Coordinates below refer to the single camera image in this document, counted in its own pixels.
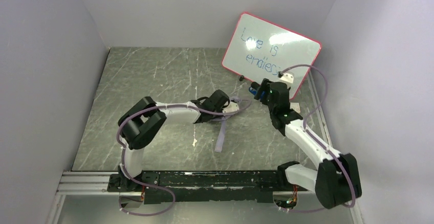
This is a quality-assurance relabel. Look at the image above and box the lilac folding umbrella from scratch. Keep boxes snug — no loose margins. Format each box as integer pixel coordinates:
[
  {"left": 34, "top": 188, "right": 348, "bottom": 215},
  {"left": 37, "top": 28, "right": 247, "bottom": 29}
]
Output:
[{"left": 213, "top": 96, "right": 252, "bottom": 152}]

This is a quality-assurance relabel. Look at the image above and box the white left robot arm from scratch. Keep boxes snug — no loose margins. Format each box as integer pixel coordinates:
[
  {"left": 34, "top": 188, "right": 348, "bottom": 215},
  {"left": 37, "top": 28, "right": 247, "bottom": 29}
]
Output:
[{"left": 116, "top": 89, "right": 241, "bottom": 185}]

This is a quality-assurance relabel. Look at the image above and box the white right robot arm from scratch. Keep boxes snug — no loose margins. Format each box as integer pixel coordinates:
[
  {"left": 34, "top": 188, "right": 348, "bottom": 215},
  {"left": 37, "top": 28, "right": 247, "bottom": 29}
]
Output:
[{"left": 250, "top": 78, "right": 362, "bottom": 209}]

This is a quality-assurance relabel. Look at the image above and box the white staples box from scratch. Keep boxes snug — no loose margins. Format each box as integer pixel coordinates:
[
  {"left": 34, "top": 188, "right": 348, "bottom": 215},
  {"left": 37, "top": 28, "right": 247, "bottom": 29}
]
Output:
[{"left": 290, "top": 102, "right": 301, "bottom": 114}]

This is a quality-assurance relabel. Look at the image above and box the blue black stapler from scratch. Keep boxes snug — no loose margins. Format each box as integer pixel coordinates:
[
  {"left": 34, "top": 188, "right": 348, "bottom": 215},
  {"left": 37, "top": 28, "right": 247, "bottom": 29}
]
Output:
[{"left": 248, "top": 82, "right": 264, "bottom": 100}]

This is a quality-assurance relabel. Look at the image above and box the red framed whiteboard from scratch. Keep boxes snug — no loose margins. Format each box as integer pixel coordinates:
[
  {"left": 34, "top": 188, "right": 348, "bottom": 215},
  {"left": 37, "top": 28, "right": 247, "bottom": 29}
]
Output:
[{"left": 222, "top": 12, "right": 321, "bottom": 99}]

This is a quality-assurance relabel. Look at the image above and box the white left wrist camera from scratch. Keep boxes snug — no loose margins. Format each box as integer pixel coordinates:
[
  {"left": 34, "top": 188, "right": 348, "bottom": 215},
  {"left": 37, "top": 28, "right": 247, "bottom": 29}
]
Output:
[{"left": 222, "top": 101, "right": 240, "bottom": 116}]

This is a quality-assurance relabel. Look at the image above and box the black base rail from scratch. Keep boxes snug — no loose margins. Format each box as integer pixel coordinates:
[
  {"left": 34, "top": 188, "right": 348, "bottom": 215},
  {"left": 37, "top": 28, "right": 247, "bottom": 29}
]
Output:
[{"left": 106, "top": 169, "right": 304, "bottom": 205}]

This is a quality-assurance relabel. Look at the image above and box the aluminium frame rail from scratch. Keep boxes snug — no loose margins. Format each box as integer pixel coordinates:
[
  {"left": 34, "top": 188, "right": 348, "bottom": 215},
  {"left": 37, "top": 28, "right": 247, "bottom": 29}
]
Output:
[{"left": 46, "top": 70, "right": 365, "bottom": 224}]

